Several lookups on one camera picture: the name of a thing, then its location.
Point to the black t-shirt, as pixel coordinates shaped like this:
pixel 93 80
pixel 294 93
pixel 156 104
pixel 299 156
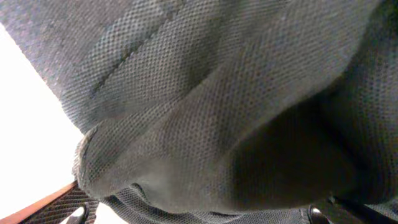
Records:
pixel 222 111

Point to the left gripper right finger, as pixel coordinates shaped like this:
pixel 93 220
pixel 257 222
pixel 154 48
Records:
pixel 315 216

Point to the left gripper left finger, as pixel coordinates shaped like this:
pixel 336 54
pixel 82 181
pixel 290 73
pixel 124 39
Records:
pixel 79 216

